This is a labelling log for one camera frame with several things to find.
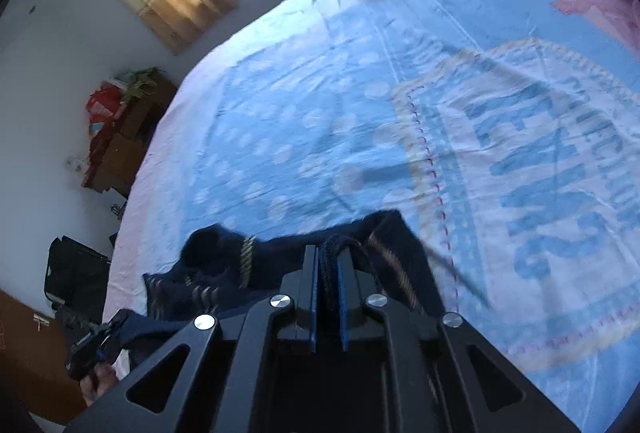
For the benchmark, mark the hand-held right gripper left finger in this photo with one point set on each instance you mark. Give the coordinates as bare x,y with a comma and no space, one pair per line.
313,300

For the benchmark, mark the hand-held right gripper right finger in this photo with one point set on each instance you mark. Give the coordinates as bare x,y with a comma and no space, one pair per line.
345,300

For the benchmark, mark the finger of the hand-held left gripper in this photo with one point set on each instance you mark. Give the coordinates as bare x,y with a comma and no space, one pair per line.
111,328

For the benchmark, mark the navy patterned knit sweater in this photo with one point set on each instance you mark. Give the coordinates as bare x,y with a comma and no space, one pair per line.
220,253

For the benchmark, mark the person's left hand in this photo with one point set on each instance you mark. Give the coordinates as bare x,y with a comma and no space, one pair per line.
100,385

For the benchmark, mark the brown wooden panel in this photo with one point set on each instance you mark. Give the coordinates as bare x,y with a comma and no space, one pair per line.
30,363

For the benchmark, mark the black bag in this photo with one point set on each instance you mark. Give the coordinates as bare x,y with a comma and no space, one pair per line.
75,273

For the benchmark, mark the bed with pastel sheet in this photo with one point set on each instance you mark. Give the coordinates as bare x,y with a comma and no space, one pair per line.
300,113

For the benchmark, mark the brown wooden cabinet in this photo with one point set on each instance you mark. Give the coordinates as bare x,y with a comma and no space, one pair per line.
132,133

